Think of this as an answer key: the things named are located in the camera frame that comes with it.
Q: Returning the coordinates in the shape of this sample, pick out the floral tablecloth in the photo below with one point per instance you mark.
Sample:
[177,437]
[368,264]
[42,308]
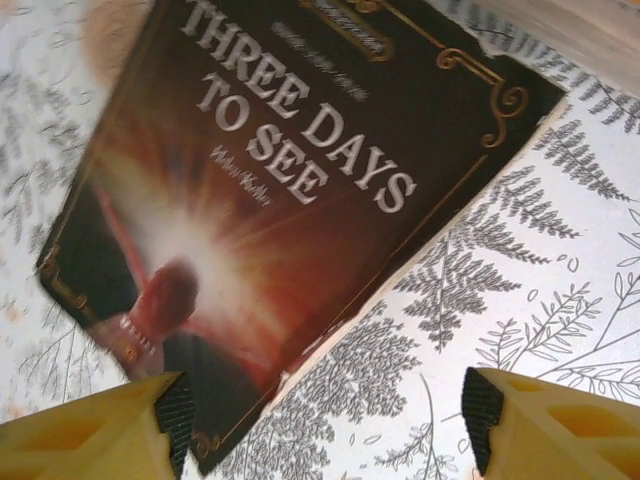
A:
[550,250]

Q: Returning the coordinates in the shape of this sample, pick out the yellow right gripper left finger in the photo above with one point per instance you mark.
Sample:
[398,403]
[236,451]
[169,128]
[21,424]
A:
[75,440]

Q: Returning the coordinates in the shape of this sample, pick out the Three Days To See book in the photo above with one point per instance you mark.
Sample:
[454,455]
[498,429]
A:
[300,200]

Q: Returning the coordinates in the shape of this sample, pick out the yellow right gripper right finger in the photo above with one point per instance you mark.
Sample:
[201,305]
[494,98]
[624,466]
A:
[575,440]

